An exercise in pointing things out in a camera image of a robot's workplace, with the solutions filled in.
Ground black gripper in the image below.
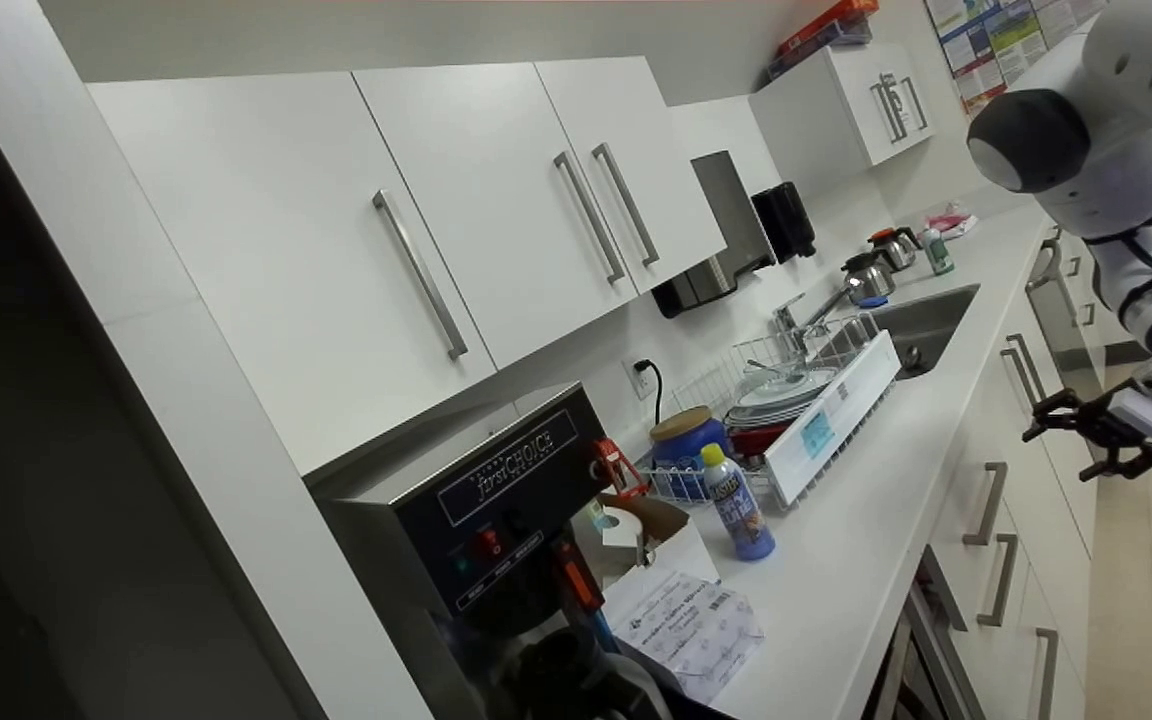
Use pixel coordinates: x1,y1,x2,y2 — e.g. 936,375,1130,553
1019,378,1152,484

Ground white drawer with metal handle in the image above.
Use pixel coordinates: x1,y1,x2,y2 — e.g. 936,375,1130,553
948,510,1075,660
987,593,1095,720
934,397,1055,573

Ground white base cabinet door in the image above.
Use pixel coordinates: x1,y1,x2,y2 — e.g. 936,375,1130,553
1001,282,1106,420
969,333,1075,472

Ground steel sink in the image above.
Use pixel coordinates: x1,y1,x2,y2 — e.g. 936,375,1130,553
820,279,985,384

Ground small green soap bottle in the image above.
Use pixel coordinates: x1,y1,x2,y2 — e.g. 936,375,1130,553
926,224,959,279

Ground red and white pack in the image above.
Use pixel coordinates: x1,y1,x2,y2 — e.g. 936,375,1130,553
926,207,980,243

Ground dark coffee pot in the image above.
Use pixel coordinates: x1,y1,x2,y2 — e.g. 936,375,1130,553
869,224,928,279

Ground steel kettle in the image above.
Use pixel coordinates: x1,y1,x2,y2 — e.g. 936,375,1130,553
839,248,900,310

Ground white plate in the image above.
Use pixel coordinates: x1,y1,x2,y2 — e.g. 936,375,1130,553
734,362,837,422

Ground chrome faucet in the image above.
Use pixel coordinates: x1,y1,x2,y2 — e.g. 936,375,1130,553
768,282,866,368

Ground white dish rack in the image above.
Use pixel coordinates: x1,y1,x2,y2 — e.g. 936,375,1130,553
720,346,866,465

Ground spray bottle with yellow cap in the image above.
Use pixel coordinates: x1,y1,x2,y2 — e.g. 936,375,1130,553
698,441,782,565

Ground black soap dispenser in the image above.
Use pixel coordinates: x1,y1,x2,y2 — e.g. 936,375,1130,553
753,179,820,265

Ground blue container with tan lid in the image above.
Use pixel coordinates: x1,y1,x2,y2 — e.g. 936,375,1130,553
645,402,741,504

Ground metal paper towel dispenser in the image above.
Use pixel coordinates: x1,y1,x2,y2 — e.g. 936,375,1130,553
649,147,782,318

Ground printed paper sheets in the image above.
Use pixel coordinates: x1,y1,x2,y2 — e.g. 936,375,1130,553
596,565,768,709

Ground red plastic object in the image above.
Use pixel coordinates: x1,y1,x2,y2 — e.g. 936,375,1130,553
589,432,657,520

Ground red box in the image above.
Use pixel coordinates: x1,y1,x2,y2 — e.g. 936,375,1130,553
763,0,885,80

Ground black coffee machine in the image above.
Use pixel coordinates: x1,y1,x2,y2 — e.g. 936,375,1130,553
305,378,637,720

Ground white tall side panel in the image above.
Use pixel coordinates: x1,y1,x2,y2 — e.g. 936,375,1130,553
0,0,437,720

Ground small white wall cabinet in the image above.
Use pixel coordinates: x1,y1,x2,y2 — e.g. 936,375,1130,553
750,34,939,203

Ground black power cable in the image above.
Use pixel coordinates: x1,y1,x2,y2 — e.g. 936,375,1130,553
639,354,673,432

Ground wall power outlet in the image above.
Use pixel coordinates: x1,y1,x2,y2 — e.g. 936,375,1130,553
619,353,659,399

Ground wide white wall cabinet door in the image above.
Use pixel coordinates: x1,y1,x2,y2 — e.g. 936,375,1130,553
87,66,496,472

